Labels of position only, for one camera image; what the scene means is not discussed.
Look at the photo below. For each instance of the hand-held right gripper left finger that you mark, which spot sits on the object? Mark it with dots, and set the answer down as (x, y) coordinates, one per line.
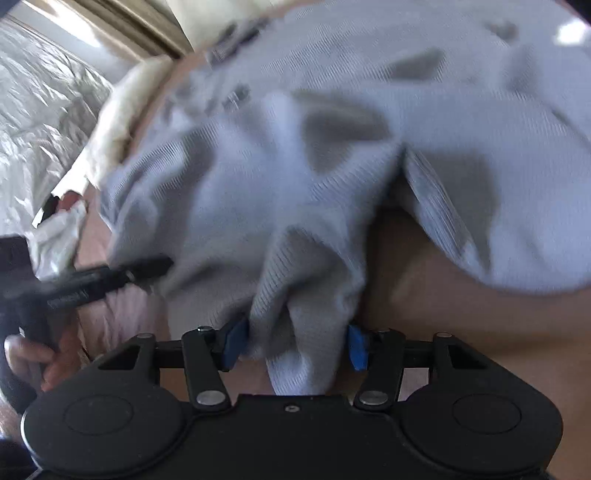
(236, 342)

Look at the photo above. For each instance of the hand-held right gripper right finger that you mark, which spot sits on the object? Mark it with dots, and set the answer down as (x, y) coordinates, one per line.
(357, 347)

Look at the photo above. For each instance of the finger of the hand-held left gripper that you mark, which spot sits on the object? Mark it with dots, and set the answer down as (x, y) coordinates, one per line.
(150, 266)

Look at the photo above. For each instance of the light blue knit garment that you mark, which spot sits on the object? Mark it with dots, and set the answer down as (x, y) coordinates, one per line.
(277, 184)

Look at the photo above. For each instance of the person's left hand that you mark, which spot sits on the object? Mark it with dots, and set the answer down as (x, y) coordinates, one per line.
(27, 357)

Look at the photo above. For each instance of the crumpled white cloth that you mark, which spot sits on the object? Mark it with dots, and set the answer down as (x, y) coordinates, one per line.
(60, 235)

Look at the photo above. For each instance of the dark red bundle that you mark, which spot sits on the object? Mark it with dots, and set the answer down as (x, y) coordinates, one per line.
(57, 205)

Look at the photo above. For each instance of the brown bed sheet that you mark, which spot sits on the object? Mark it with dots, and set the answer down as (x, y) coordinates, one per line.
(461, 318)

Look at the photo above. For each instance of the cream pillow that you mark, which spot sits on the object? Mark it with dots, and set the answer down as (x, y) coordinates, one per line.
(124, 110)

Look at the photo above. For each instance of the crinkled silver sheet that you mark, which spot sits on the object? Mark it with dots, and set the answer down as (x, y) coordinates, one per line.
(41, 115)

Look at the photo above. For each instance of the beige curtain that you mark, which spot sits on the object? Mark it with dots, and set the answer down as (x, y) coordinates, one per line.
(129, 23)

